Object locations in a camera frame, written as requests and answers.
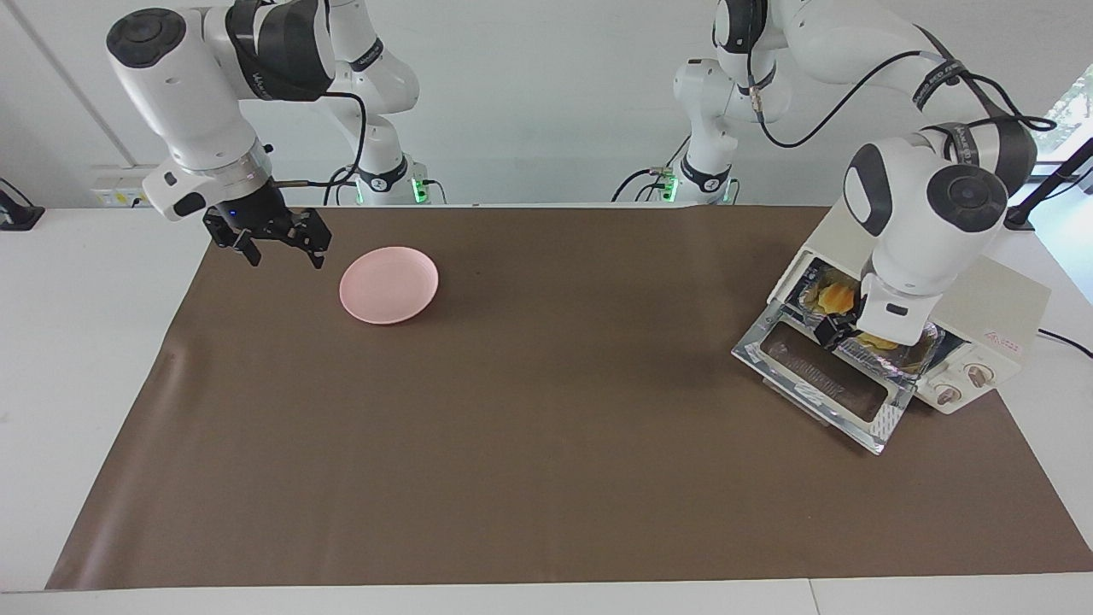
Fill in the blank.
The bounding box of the black left arm base cable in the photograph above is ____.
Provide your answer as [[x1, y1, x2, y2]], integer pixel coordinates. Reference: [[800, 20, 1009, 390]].
[[611, 130, 694, 204]]

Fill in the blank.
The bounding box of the brown table mat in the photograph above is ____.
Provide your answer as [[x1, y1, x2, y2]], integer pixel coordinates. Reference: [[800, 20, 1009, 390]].
[[44, 203, 1093, 592]]

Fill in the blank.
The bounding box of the yellow ridged bread loaf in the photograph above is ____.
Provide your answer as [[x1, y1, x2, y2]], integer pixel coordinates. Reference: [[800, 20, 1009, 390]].
[[818, 282, 899, 352]]

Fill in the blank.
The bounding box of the pink round plate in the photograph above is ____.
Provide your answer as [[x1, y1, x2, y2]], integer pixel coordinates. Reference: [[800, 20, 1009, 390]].
[[339, 246, 440, 325]]

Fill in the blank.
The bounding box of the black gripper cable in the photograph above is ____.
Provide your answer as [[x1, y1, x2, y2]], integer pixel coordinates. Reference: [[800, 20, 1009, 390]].
[[282, 90, 368, 189], [745, 0, 1058, 150]]

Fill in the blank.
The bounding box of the cream toaster oven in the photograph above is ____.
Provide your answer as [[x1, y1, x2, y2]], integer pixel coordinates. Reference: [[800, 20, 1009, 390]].
[[731, 208, 1052, 456]]

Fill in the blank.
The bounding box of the black right arm base cable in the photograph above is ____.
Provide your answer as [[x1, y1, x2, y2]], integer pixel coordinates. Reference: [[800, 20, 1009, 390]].
[[323, 167, 361, 206]]

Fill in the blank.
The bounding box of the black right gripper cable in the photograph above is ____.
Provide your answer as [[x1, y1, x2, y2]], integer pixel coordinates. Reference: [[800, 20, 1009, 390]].
[[282, 90, 368, 189]]

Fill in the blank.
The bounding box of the black oven power cord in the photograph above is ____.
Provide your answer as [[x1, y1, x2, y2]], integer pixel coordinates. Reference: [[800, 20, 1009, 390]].
[[1037, 328, 1093, 360]]

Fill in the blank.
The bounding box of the aluminium foil tray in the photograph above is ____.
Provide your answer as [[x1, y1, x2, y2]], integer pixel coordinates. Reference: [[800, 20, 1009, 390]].
[[797, 263, 946, 378]]

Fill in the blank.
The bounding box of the black arm base cable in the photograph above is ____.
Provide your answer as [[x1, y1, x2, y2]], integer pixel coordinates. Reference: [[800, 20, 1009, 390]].
[[611, 130, 694, 204], [323, 167, 361, 206]]

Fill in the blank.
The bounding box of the window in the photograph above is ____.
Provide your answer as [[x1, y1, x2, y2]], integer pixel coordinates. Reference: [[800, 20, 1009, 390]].
[[1037, 64, 1093, 167]]

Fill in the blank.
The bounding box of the white wall socket box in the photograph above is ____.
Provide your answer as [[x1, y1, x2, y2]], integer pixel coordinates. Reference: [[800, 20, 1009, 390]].
[[91, 164, 172, 208]]

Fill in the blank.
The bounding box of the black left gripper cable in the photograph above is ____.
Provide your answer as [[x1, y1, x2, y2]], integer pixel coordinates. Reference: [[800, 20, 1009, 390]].
[[745, 0, 1058, 150]]

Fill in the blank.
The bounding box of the glass oven door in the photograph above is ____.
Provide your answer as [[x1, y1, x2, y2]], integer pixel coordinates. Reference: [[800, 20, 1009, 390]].
[[731, 301, 916, 456]]

